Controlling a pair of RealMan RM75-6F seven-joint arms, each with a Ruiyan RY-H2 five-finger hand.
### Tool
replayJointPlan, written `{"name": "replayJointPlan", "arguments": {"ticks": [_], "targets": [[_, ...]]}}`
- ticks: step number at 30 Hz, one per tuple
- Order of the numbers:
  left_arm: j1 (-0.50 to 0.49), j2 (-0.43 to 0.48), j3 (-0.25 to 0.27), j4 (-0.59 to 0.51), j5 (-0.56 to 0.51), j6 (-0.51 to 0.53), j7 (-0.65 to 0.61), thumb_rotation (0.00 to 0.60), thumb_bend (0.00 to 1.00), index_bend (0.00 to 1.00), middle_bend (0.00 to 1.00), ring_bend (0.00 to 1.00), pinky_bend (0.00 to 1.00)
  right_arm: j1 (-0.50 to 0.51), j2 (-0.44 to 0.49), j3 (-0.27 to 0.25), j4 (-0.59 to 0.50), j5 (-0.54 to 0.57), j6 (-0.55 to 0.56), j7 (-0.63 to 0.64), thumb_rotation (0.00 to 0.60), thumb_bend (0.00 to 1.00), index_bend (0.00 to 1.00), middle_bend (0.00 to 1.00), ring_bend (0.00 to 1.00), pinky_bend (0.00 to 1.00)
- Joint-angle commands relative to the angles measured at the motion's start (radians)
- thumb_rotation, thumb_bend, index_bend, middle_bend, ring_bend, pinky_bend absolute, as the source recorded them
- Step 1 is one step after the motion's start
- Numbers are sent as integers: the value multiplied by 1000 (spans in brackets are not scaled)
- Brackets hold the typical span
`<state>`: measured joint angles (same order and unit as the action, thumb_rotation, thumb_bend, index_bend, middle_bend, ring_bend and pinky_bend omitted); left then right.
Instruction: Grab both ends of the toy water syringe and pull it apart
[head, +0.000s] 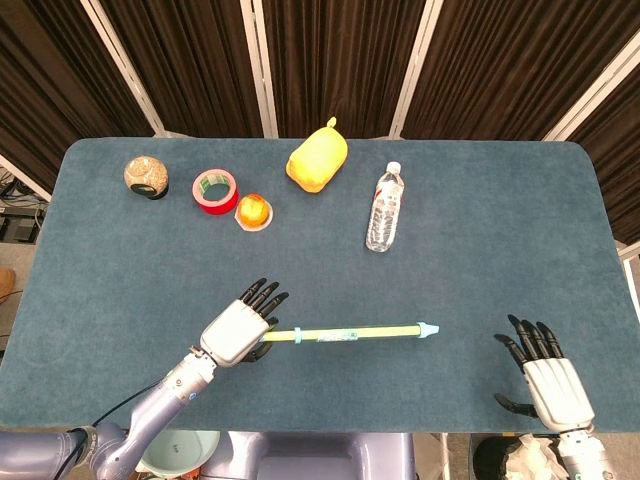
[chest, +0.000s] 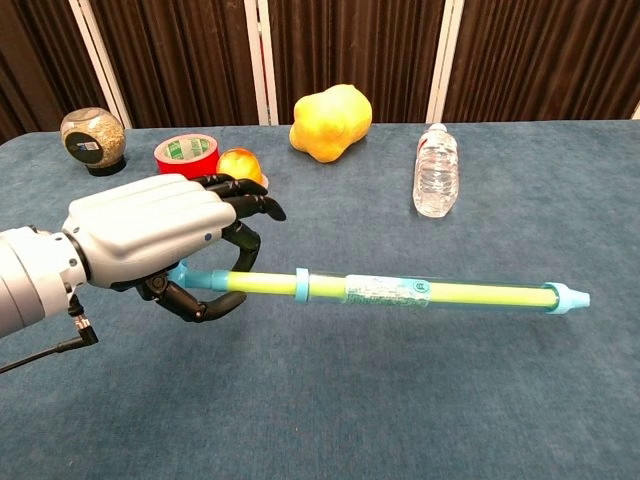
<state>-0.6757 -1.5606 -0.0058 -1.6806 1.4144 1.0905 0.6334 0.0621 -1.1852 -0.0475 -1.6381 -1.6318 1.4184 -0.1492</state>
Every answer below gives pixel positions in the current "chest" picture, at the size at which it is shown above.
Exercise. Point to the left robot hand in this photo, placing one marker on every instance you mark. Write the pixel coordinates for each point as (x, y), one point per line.
(150, 225)

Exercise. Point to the blue and yellow water pump toy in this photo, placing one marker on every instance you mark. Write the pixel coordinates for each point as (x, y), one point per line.
(385, 292)

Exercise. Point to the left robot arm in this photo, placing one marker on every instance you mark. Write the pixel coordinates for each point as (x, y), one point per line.
(30, 280)

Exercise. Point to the red tape roll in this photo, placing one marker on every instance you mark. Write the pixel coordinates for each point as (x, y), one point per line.
(175, 162)

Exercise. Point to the round glass jar of grains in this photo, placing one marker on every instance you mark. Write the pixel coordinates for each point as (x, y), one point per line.
(92, 135)

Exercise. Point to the orange fruit jelly cup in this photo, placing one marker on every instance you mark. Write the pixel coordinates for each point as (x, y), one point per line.
(240, 165)

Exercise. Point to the brown curtain screen panel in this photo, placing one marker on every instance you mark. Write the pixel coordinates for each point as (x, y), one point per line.
(185, 60)
(550, 60)
(30, 60)
(360, 45)

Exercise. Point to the yellow plush bag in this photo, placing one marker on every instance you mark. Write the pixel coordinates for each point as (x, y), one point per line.
(330, 125)

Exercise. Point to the blue table cloth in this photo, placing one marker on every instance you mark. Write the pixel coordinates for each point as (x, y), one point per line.
(320, 425)

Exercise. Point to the clear plastic water bottle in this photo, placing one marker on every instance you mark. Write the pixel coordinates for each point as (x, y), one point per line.
(436, 175)

